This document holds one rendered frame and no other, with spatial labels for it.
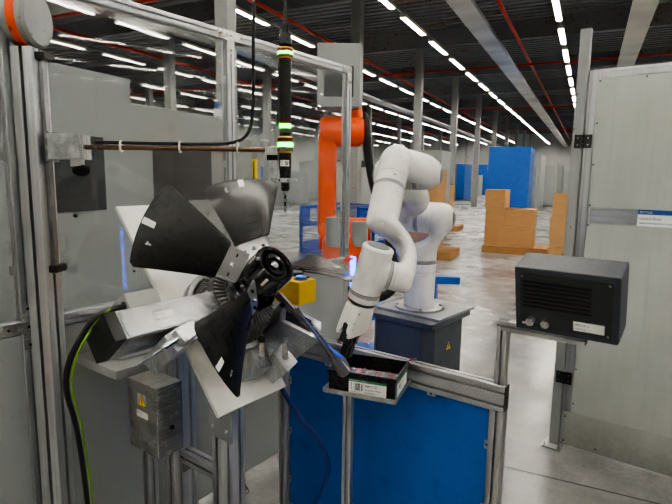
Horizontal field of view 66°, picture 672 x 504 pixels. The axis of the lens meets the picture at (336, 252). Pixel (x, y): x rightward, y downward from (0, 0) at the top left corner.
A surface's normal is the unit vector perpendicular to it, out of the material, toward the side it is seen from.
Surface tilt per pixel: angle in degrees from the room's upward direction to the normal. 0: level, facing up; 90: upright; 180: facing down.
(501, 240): 90
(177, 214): 76
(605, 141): 90
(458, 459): 90
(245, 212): 51
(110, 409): 90
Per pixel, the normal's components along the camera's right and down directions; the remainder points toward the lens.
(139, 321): 0.62, -0.56
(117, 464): 0.80, 0.10
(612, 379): -0.59, 0.11
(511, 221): -0.40, 0.13
